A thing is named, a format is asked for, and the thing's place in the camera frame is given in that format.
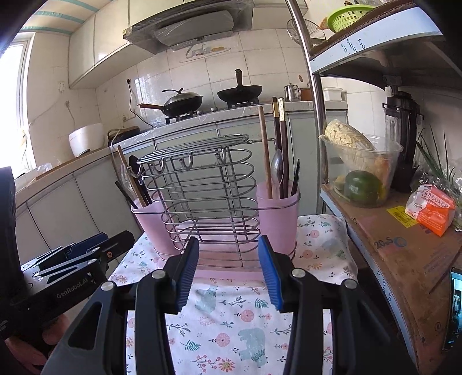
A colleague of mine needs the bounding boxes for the black induction cooker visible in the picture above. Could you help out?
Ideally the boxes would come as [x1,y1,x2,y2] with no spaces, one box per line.
[107,126,141,147]

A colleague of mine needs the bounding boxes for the dark chopstick with gold band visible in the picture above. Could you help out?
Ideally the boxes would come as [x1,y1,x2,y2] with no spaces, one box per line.
[279,98,290,198]
[272,97,282,197]

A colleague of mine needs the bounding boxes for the grey kitchen base cabinet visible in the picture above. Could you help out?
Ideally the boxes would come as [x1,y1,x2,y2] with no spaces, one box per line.
[14,101,349,260]

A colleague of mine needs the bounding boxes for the white box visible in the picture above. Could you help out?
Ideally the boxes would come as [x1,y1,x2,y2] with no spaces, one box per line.
[322,87,348,102]

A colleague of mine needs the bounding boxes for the pink drip tray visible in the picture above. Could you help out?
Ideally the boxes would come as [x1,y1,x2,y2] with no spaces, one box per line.
[155,249,295,280]

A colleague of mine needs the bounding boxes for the cardboard sheet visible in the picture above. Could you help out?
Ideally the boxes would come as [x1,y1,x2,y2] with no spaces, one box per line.
[321,184,462,368]

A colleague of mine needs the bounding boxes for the black chopstick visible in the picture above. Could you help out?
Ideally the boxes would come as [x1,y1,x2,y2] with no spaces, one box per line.
[115,180,138,209]

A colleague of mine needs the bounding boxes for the black blender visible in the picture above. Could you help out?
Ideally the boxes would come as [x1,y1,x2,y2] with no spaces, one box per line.
[383,85,424,194]

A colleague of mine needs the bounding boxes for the clear plastic spoon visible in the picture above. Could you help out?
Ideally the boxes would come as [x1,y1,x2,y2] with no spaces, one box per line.
[271,149,284,200]
[121,164,139,208]

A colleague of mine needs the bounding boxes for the wooden cutting board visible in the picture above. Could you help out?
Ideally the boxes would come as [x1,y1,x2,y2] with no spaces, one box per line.
[35,147,113,177]

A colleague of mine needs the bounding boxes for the range hood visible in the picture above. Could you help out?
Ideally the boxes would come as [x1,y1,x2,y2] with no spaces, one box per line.
[123,9,239,55]

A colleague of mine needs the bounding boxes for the green plastic basket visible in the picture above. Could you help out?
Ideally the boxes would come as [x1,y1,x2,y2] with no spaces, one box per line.
[327,4,376,33]

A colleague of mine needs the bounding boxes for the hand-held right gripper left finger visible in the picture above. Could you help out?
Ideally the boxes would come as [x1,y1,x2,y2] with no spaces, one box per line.
[40,236,200,375]

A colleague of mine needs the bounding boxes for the upper kitchen cabinet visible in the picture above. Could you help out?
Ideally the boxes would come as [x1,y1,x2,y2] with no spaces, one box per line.
[68,0,307,89]

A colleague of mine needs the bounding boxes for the steel wire dish rack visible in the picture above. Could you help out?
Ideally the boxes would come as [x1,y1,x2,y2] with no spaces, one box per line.
[131,133,300,269]

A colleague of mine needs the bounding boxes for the black plastic fork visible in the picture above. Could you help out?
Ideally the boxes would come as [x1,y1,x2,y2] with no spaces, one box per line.
[290,159,301,198]

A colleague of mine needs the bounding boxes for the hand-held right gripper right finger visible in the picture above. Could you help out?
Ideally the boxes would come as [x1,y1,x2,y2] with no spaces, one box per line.
[257,234,419,375]

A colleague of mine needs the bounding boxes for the enoki mushroom pack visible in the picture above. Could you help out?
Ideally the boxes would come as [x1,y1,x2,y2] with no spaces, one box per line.
[319,120,378,165]

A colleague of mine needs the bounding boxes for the orange snack packet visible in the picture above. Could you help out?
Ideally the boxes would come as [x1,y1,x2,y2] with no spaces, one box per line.
[405,184,456,237]

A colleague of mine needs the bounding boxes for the wire skimmer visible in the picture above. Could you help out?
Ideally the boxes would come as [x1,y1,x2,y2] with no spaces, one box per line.
[287,18,327,46]

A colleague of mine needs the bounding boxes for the black wok with lid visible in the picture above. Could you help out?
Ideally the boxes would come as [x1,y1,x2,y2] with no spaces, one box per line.
[139,88,204,117]

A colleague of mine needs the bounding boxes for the clear plastic container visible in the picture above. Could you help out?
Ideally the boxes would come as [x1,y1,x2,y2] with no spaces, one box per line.
[319,133,403,209]

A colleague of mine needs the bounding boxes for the smartphone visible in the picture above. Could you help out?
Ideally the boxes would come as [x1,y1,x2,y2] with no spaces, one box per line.
[443,267,462,353]

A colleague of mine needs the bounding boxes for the gas stove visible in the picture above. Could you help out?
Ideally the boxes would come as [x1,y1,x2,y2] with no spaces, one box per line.
[164,97,261,120]

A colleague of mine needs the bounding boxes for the white rice cooker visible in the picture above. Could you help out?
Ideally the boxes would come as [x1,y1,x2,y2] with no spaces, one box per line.
[68,123,105,158]

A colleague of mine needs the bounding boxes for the black wok with wooden handle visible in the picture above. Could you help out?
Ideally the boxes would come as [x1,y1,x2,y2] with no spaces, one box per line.
[217,69,263,104]

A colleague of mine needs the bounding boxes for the steel wok lid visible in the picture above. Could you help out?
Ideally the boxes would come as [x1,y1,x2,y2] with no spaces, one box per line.
[162,88,203,102]

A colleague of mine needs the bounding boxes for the pink utensil cup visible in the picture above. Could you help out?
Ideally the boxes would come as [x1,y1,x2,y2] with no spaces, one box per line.
[131,196,188,257]
[256,181,301,259]

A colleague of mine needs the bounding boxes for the green onions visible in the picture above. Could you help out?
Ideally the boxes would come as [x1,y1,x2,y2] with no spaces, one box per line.
[415,126,462,203]

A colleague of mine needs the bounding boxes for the carrot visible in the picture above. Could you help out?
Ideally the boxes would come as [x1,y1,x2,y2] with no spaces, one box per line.
[373,157,392,185]

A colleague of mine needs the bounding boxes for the black spoon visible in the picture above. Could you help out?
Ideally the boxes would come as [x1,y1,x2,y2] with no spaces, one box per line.
[128,155,152,205]

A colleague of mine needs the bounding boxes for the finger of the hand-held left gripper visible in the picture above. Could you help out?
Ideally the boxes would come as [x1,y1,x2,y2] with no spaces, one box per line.
[22,232,109,268]
[36,231,135,279]

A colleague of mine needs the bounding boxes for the light brown wooden chopstick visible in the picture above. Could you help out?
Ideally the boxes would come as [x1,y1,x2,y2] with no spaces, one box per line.
[116,145,147,207]

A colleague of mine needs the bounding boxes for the black power cable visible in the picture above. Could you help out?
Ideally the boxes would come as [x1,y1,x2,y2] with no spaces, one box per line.
[126,78,154,129]

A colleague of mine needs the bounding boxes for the dark wooden chopstick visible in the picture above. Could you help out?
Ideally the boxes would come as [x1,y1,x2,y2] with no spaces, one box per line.
[139,178,154,205]

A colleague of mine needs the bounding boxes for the animal print cloth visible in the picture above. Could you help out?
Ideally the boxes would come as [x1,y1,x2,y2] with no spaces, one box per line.
[108,214,358,375]

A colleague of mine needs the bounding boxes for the clear wall shelf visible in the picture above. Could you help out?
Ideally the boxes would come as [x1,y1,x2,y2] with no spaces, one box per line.
[178,45,232,64]

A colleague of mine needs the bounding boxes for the green bell pepper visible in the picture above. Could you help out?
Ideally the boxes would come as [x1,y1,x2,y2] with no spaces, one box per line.
[344,170,385,205]

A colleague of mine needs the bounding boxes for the metal shelf rack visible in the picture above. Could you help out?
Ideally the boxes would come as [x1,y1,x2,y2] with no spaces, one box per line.
[285,0,462,375]

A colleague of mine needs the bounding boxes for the person's left hand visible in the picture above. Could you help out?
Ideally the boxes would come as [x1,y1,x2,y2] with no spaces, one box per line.
[5,313,72,366]

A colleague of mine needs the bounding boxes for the window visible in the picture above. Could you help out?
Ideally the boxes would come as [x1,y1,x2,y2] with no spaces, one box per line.
[0,40,31,174]

